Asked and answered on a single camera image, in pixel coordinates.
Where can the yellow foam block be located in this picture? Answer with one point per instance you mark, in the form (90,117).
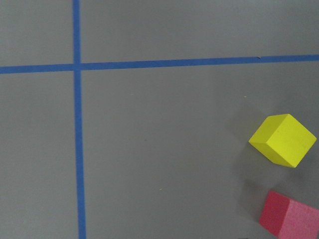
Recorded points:
(283,140)

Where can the red foam block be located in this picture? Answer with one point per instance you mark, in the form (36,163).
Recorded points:
(286,218)

